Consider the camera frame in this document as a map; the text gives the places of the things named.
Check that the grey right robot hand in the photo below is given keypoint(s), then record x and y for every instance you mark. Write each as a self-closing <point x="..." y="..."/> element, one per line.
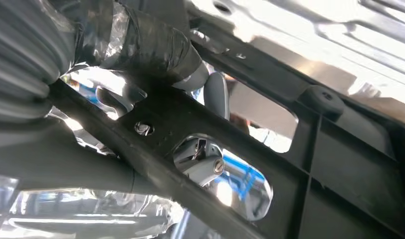
<point x="57" y="155"/>

